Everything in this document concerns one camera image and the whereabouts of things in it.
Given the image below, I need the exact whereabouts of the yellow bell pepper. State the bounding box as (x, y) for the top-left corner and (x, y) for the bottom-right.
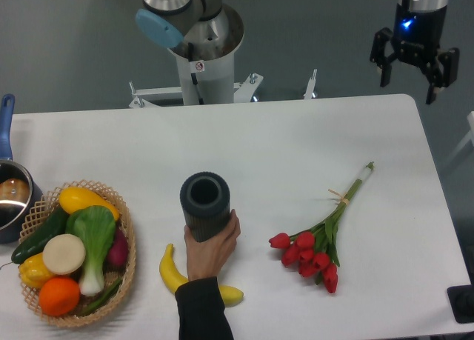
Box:
(19, 253), (56, 289)

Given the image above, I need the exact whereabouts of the green cucumber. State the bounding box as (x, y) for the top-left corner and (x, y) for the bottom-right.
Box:
(11, 206), (69, 264)

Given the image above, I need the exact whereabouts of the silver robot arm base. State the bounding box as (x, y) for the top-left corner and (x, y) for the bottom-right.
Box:
(136, 0), (244, 85)

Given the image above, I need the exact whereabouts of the woven wicker basket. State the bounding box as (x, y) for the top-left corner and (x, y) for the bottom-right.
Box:
(12, 180), (136, 327)

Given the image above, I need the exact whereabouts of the cream round bun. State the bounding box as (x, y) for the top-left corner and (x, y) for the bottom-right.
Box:
(42, 233), (86, 275)

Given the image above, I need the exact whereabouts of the green bok choy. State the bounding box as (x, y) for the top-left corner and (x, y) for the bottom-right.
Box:
(66, 205), (116, 296)

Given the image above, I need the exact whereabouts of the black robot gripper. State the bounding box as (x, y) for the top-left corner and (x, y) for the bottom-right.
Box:
(370, 4), (460, 104)

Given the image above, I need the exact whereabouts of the person's bare hand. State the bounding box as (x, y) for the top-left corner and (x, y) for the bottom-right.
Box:
(184, 210), (241, 281)

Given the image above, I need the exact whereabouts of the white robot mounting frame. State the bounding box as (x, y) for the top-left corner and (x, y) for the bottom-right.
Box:
(128, 68), (318, 109)

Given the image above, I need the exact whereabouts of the orange fruit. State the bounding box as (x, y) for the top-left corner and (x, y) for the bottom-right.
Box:
(39, 276), (80, 316)

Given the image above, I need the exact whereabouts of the red tulip bouquet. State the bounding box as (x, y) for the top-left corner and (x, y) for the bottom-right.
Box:
(269, 161), (375, 294)

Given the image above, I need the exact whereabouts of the blue handled saucepan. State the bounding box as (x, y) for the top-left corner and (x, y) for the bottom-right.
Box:
(1, 94), (42, 244)

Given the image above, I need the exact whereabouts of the dark grey ribbed vase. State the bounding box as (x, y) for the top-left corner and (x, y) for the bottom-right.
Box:
(180, 171), (230, 242)

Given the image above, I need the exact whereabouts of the yellow squash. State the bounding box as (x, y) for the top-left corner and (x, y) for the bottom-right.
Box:
(59, 187), (120, 221)

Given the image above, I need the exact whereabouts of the green bean pod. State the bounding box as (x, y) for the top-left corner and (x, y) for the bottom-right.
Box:
(77, 279), (122, 317)

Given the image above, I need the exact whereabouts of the black device at edge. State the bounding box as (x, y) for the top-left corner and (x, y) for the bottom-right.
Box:
(447, 284), (474, 324)

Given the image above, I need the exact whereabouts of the yellow banana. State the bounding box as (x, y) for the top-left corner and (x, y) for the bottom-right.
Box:
(159, 244), (244, 307)

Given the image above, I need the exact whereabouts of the purple red onion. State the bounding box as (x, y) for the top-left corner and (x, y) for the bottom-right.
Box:
(107, 228), (129, 267)

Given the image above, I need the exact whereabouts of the black sleeved forearm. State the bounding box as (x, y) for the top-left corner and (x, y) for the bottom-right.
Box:
(175, 276), (234, 340)

